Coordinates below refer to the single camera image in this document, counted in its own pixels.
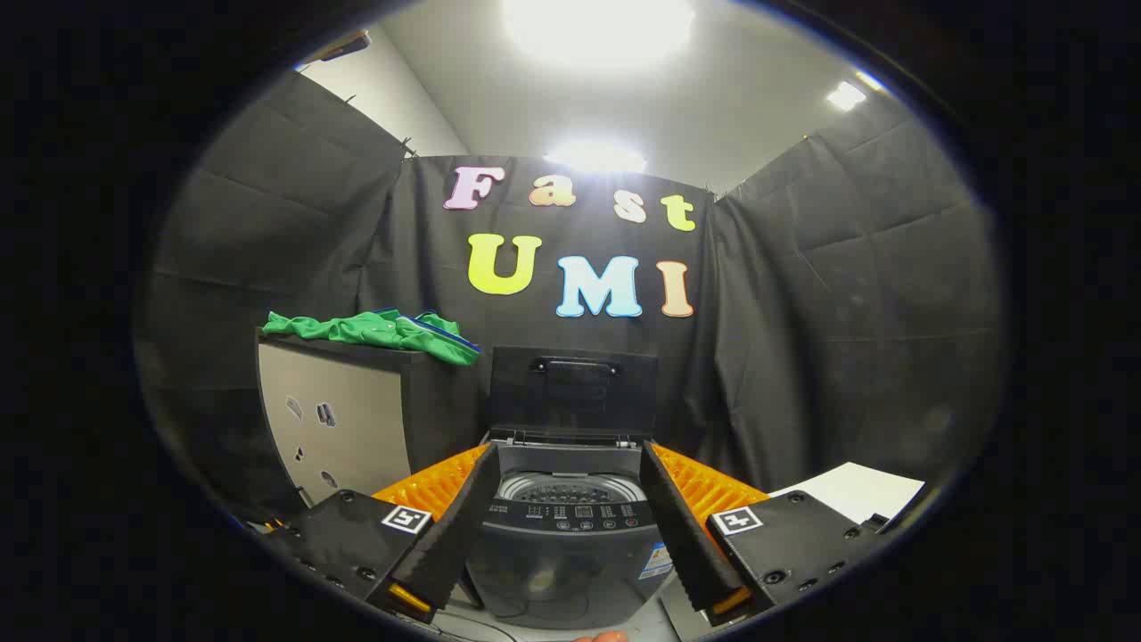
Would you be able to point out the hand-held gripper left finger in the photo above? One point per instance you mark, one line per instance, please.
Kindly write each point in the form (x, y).
(450, 535)

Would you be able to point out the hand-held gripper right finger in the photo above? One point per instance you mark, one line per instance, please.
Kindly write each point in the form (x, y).
(686, 535)

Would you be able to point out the grey washing machine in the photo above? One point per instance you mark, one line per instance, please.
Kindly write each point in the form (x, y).
(570, 562)

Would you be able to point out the green polo shirt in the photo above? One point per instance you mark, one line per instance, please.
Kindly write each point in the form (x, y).
(357, 328)

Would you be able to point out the grey cabinet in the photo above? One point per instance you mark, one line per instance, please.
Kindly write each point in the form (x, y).
(348, 419)

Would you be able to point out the white board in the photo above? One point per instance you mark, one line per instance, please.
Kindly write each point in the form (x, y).
(856, 490)

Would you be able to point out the black backdrop cloth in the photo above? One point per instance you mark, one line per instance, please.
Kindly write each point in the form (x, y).
(802, 312)

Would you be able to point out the small ceiling light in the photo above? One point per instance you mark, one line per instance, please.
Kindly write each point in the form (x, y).
(846, 94)

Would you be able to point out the large ceiling light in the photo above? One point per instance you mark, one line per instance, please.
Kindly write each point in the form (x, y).
(597, 27)

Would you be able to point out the dark wall-mounted fixture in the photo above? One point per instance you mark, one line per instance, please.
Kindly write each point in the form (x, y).
(346, 45)

